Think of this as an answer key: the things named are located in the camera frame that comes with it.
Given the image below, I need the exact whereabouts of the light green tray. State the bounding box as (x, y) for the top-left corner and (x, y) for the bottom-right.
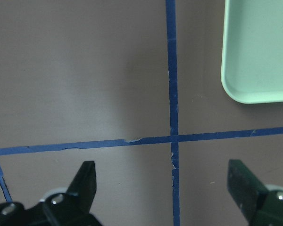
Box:
(221, 0), (283, 104)

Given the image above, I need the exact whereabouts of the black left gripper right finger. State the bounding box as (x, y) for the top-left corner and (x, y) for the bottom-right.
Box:
(227, 159), (268, 223)

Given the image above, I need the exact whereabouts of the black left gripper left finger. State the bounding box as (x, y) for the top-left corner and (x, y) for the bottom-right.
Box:
(67, 161), (96, 213)

